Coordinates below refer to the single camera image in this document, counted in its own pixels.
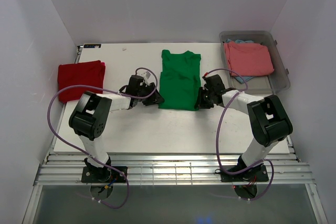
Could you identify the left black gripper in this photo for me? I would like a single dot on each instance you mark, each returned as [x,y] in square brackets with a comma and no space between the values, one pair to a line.
[155,98]

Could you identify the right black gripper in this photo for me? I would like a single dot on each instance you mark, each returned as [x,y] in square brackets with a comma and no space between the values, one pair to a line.
[200,103]

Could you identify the green t-shirt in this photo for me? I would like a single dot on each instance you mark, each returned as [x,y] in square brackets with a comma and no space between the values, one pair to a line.
[179,80]

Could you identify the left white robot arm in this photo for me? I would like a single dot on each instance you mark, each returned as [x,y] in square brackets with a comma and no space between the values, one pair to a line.
[89,118]

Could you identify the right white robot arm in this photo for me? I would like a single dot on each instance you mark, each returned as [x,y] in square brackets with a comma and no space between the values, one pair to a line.
[268,120]

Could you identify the light blue folded t-shirt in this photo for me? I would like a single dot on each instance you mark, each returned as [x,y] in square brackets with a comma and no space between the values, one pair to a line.
[241,79]

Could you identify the folded red t-shirt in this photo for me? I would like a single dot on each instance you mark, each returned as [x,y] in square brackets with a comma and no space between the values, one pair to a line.
[85,73]

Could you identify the pink folded t-shirt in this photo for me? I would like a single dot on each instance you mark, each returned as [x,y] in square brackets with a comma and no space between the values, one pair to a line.
[248,59]

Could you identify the clear plastic bin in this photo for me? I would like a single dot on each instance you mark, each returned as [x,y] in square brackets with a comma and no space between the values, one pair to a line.
[270,84]

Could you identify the blue label sticker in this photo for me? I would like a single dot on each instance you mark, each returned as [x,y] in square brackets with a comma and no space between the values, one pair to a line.
[92,46]

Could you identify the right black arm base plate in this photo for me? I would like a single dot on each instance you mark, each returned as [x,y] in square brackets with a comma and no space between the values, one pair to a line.
[255,174]

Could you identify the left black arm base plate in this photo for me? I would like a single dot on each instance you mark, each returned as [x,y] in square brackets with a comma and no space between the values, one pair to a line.
[101,175]

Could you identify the aluminium rail frame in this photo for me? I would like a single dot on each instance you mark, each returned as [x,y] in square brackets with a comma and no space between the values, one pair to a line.
[154,170]

